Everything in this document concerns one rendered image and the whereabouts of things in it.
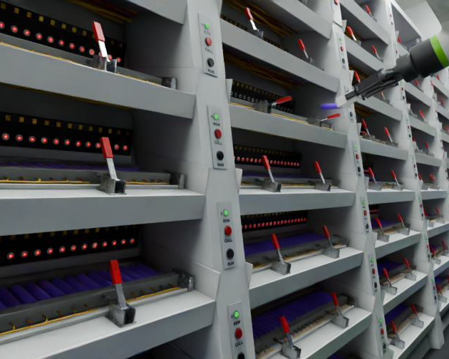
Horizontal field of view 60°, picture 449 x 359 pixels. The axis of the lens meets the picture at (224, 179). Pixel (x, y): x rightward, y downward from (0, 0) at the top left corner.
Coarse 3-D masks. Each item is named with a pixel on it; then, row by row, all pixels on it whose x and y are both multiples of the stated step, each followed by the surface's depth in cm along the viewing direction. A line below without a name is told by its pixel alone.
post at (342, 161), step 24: (312, 0) 135; (336, 24) 133; (288, 48) 141; (312, 48) 135; (336, 48) 130; (312, 96) 134; (336, 96) 129; (312, 144) 134; (336, 168) 128; (360, 192) 127; (312, 216) 133; (336, 216) 128; (360, 216) 124; (360, 288) 122; (360, 336) 122
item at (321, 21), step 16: (224, 0) 114; (240, 0) 111; (256, 0) 114; (272, 0) 104; (288, 0) 109; (304, 0) 118; (256, 16) 127; (272, 16) 123; (288, 16) 124; (304, 16) 117; (320, 16) 133; (288, 32) 135; (320, 32) 125
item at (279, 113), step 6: (234, 102) 90; (240, 102) 91; (246, 102) 93; (252, 108) 92; (276, 114) 102; (282, 114) 105; (288, 114) 108; (294, 120) 111; (300, 120) 111; (324, 126) 125
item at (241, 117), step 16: (240, 112) 83; (256, 112) 87; (240, 128) 109; (256, 128) 88; (272, 128) 93; (288, 128) 98; (304, 128) 105; (320, 128) 111; (336, 128) 128; (336, 144) 121
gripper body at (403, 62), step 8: (408, 56) 105; (400, 64) 106; (408, 64) 105; (392, 72) 107; (400, 72) 106; (408, 72) 105; (416, 72) 105; (384, 80) 110; (400, 80) 113; (408, 80) 107
